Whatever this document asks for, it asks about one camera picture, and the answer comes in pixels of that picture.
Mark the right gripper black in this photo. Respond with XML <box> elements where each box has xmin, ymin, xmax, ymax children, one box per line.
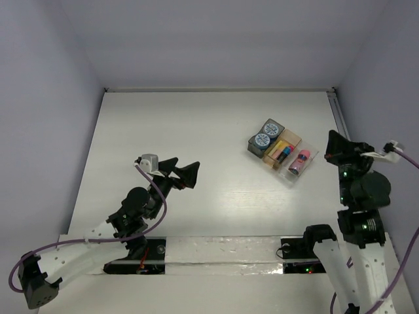
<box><xmin>323</xmin><ymin>128</ymin><xmax>376</xmax><ymax>203</ymax></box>

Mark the pink capped crayon tube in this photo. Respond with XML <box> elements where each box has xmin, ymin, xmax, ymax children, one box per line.
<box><xmin>288</xmin><ymin>150</ymin><xmax>311</xmax><ymax>176</ymax></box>

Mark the blue black highlighter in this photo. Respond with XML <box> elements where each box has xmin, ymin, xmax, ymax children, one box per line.
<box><xmin>276</xmin><ymin>145</ymin><xmax>294</xmax><ymax>164</ymax></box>

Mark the yellow highlighter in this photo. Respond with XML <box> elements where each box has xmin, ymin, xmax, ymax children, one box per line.
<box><xmin>268</xmin><ymin>140</ymin><xmax>283</xmax><ymax>156</ymax></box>

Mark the blue tape roll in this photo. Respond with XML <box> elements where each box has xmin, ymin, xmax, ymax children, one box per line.
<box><xmin>253</xmin><ymin>133</ymin><xmax>270</xmax><ymax>150</ymax></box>
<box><xmin>263</xmin><ymin>123</ymin><xmax>280</xmax><ymax>139</ymax></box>

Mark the pink black highlighter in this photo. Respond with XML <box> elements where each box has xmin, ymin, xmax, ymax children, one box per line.
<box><xmin>273</xmin><ymin>147</ymin><xmax>289</xmax><ymax>162</ymax></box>

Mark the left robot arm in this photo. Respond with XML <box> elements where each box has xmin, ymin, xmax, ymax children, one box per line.
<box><xmin>10</xmin><ymin>154</ymin><xmax>200</xmax><ymax>309</ymax></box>

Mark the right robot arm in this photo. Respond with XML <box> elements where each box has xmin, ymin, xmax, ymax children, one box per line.
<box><xmin>301</xmin><ymin>130</ymin><xmax>401</xmax><ymax>313</ymax></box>

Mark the clear container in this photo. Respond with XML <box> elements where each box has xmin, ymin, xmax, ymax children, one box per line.
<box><xmin>278</xmin><ymin>141</ymin><xmax>319</xmax><ymax>187</ymax></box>

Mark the orange container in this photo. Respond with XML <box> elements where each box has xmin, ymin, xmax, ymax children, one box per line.
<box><xmin>263</xmin><ymin>129</ymin><xmax>302</xmax><ymax>170</ymax></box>

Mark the grey container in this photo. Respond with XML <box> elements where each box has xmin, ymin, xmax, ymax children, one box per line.
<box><xmin>247</xmin><ymin>118</ymin><xmax>285</xmax><ymax>159</ymax></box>

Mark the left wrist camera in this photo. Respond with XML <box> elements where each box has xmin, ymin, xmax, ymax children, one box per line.
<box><xmin>134</xmin><ymin>154</ymin><xmax>159</xmax><ymax>175</ymax></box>

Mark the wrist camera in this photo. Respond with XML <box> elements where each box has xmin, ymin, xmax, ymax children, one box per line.
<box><xmin>134</xmin><ymin>154</ymin><xmax>159</xmax><ymax>175</ymax></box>
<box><xmin>361</xmin><ymin>140</ymin><xmax>405</xmax><ymax>164</ymax></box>

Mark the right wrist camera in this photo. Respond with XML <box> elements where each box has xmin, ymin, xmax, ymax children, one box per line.
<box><xmin>361</xmin><ymin>140</ymin><xmax>405</xmax><ymax>164</ymax></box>

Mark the aluminium rail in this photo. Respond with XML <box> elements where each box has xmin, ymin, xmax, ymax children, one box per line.
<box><xmin>327</xmin><ymin>90</ymin><xmax>380</xmax><ymax>232</ymax></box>

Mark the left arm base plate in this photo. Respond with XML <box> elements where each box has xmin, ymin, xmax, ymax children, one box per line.
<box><xmin>103</xmin><ymin>237</ymin><xmax>166</xmax><ymax>275</ymax></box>

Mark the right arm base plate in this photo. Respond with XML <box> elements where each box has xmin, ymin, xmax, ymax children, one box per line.
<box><xmin>276</xmin><ymin>237</ymin><xmax>326</xmax><ymax>274</ymax></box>

